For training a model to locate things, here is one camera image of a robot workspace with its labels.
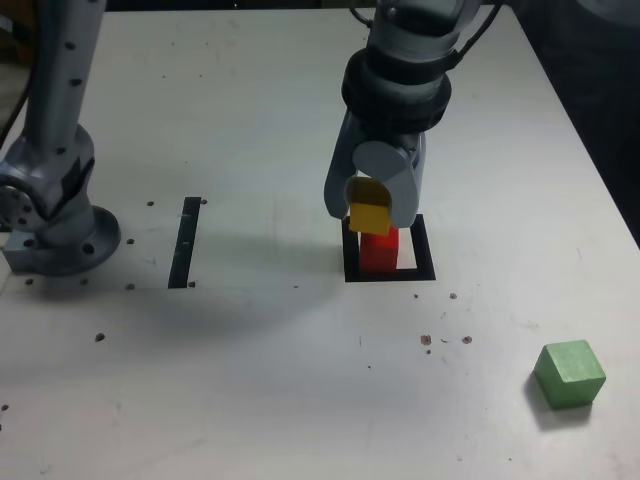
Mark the yellow cube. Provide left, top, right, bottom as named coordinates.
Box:
left=348, top=177, right=392, bottom=236

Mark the black tape square outline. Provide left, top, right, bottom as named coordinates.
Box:
left=341, top=213, right=437, bottom=284

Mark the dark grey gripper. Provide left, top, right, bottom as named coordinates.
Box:
left=323, top=110, right=428, bottom=230

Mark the green cube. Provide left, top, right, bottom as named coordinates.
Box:
left=533, top=339, right=607, bottom=411

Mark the black tape strip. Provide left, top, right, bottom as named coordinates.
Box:
left=167, top=196, right=201, bottom=290

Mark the red cube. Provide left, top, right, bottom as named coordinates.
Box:
left=358, top=225, right=401, bottom=274

